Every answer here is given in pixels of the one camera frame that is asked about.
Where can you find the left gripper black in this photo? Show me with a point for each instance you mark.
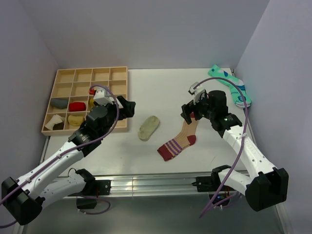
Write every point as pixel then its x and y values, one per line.
pixel 127 110

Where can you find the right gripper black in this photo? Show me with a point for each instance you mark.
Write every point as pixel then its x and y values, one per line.
pixel 190 107

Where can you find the tan maroon striped sock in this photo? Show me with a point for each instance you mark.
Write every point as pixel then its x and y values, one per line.
pixel 186 138

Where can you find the pale green ankle sock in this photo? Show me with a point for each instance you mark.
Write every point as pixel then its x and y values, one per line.
pixel 148 127

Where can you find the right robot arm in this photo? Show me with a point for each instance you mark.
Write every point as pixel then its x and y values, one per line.
pixel 265 185

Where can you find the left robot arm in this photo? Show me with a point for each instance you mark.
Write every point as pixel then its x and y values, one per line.
pixel 25 197

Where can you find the mustard yellow rolled sock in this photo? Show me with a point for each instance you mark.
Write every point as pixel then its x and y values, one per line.
pixel 91 103

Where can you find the teal patterned sock pair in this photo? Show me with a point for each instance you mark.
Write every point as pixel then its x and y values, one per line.
pixel 231 82

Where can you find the red rolled sock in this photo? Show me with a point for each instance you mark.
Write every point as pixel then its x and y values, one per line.
pixel 77 107

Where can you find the wooden compartment tray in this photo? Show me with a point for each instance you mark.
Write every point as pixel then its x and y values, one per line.
pixel 74 85

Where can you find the grey rolled sock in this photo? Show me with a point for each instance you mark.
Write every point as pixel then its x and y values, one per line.
pixel 59 103

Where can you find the white and brown rolled sock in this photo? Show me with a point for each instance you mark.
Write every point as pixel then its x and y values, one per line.
pixel 56 119

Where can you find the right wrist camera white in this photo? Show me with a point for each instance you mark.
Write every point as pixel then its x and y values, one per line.
pixel 198 91

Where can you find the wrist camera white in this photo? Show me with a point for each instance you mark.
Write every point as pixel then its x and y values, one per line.
pixel 100 96
pixel 198 91

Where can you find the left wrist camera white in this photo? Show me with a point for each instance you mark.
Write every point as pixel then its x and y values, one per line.
pixel 100 96

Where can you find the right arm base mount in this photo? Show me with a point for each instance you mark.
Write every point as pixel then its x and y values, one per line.
pixel 211 184

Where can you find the aluminium frame rail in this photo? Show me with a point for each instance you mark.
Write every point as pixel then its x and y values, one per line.
pixel 139 174

